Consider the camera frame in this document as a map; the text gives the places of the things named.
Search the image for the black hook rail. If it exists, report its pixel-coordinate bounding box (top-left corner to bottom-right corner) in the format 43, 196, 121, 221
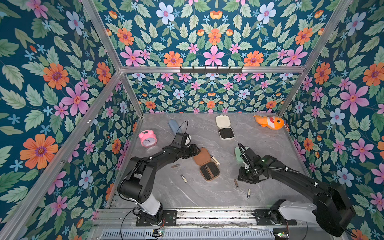
180, 66, 243, 75

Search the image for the aluminium front rail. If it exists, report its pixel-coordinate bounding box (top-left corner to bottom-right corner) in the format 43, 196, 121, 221
91, 207, 323, 231

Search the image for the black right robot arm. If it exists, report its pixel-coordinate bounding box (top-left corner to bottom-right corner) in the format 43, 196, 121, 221
238, 143, 356, 237

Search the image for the brown clipper case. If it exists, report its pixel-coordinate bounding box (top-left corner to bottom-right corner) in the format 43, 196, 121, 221
193, 148, 220, 182

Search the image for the blue denim pouch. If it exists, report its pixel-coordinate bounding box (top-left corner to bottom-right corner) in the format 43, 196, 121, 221
168, 119, 183, 136

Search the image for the pink alarm clock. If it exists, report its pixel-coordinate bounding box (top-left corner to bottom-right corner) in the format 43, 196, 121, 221
139, 130, 158, 148

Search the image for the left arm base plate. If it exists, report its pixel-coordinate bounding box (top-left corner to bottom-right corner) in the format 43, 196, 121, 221
136, 210, 178, 227

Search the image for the orange clownfish plush toy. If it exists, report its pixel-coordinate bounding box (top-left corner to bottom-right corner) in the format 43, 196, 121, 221
253, 115, 285, 130

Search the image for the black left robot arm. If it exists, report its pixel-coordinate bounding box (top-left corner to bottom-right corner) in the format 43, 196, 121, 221
117, 133, 201, 216

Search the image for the mint green clipper case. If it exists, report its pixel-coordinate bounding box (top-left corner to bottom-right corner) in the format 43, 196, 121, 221
234, 147, 246, 167

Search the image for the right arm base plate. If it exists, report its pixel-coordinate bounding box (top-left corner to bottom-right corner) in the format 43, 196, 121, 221
252, 209, 297, 226

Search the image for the cream clipper case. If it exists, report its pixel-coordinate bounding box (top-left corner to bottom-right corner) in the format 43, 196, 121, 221
215, 115, 235, 141

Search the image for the small cream nail clipper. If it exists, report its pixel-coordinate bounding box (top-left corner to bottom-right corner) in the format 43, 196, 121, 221
181, 175, 188, 183

